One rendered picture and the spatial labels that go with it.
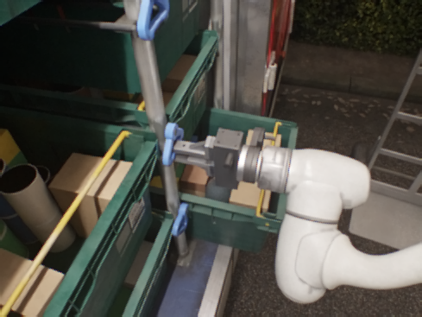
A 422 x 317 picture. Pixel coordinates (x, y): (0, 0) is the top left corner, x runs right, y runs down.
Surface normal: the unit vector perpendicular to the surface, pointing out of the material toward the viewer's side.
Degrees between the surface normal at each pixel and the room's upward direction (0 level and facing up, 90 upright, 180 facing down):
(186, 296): 0
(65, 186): 0
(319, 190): 48
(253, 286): 0
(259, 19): 90
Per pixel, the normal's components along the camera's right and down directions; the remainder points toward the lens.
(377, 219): -0.03, -0.69
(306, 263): -0.62, -0.07
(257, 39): -0.27, 0.70
